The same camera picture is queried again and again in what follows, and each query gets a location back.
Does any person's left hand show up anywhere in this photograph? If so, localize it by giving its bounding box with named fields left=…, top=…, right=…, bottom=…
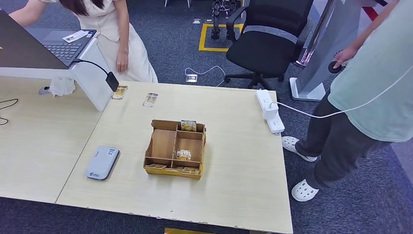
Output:
left=115, top=50, right=130, bottom=73

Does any person's right hand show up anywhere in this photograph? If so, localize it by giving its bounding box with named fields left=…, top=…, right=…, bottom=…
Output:
left=333, top=46, right=359, bottom=69

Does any black round disc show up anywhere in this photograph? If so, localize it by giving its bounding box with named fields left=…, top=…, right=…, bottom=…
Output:
left=328, top=60, right=343, bottom=74

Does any white ID card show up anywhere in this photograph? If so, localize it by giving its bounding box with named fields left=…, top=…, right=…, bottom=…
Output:
left=62, top=30, right=89, bottom=43

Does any person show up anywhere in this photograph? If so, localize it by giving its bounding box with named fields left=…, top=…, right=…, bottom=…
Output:
left=9, top=0, right=159, bottom=83
left=282, top=0, right=413, bottom=203

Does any wooden card organizer box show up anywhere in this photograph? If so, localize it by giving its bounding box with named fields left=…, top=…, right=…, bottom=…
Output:
left=143, top=119, right=207, bottom=179

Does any grey card reader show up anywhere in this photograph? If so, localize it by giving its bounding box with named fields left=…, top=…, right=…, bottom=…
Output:
left=84, top=145, right=121, bottom=181

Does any silver standing kiosk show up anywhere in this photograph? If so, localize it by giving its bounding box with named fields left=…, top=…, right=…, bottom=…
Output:
left=288, top=0, right=390, bottom=102

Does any white raised counter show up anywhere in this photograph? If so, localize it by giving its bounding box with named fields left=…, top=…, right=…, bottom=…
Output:
left=0, top=38, right=114, bottom=113

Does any white crumpled tissue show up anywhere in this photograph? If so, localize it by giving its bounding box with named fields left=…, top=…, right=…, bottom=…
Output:
left=49, top=77, right=76, bottom=97

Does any black office chair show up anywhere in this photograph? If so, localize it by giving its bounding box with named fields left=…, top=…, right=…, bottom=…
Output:
left=224, top=0, right=315, bottom=91

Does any white plug adapter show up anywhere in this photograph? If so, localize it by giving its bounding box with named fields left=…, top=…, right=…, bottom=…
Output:
left=262, top=102, right=279, bottom=120

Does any white power strip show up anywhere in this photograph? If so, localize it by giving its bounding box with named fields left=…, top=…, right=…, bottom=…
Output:
left=256, top=89, right=285, bottom=136

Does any black wheeled machine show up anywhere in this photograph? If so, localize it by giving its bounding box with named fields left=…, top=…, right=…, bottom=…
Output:
left=210, top=0, right=239, bottom=40

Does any grey laptop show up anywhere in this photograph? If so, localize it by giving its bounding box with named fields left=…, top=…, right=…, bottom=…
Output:
left=0, top=9, right=97, bottom=69

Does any white clog shoe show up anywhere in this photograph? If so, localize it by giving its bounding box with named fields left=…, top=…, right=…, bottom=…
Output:
left=291, top=179, right=319, bottom=203
left=282, top=136, right=318, bottom=163

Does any yellow floor tape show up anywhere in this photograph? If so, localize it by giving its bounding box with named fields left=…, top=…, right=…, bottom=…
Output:
left=164, top=227, right=215, bottom=234

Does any black laptop charger cable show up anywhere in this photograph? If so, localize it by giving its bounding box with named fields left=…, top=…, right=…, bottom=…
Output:
left=72, top=58, right=120, bottom=93

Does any white charging cable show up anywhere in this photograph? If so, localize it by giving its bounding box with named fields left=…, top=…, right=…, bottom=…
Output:
left=273, top=64, right=413, bottom=119

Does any white floor cable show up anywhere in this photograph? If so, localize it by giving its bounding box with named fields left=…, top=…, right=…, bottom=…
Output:
left=184, top=65, right=226, bottom=87

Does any thin black desk cable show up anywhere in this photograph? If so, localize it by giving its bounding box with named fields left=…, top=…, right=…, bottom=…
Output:
left=0, top=98, right=19, bottom=126

